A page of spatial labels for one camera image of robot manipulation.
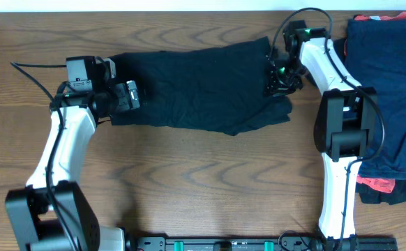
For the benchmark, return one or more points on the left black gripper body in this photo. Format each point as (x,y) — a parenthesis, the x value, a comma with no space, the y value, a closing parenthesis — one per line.
(121,105)

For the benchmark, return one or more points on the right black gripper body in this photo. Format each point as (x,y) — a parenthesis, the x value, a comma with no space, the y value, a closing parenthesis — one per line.
(286,79)

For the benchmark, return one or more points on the dark teal black shorts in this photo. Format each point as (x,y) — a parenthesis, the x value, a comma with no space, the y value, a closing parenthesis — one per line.
(219,89)

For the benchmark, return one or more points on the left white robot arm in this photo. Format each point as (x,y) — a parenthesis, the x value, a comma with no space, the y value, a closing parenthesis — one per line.
(51,212)

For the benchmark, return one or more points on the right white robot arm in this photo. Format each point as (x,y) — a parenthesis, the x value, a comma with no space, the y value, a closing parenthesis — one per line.
(343,130)

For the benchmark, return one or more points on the navy blue folded garment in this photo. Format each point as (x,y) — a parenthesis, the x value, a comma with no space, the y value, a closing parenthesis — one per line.
(388,94)

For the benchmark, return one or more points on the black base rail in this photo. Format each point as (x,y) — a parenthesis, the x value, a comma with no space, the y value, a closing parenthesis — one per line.
(285,243)

